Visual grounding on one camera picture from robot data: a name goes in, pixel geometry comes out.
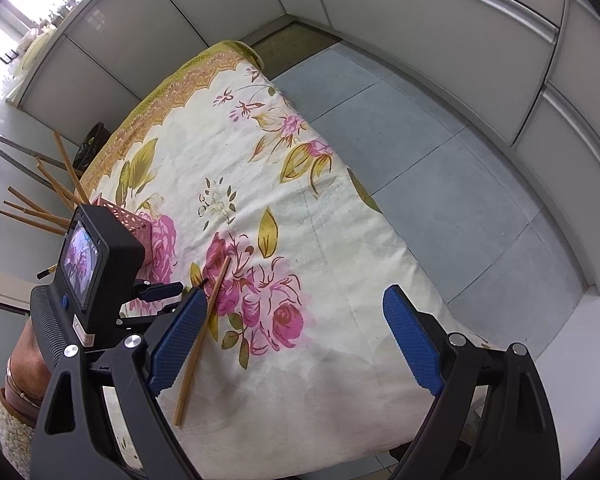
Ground pink perforated basket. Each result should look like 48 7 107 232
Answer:
87 195 153 281

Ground person's left forearm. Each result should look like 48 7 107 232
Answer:
0 317 53 480

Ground wooden chopstick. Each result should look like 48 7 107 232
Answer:
35 156 81 207
174 256 232 427
0 211 67 236
53 131 88 201
7 186 73 228
2 201 46 218

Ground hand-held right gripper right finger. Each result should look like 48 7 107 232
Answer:
382 285 563 480

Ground dark trash bin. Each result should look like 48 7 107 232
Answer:
72 122 112 176

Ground brown bracelet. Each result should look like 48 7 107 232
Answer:
4 382 41 418

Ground cream basin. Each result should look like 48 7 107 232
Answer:
19 27 57 71

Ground white kitchen cabinets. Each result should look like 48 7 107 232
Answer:
5 0 600 296

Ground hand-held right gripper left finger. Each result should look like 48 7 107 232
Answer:
30 287 211 480

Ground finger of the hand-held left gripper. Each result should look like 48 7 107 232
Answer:
130 282 183 306
116 305 177 333

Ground green floor mat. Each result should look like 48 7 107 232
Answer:
240 22 342 81

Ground floral cloth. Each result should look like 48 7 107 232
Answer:
77 40 491 466

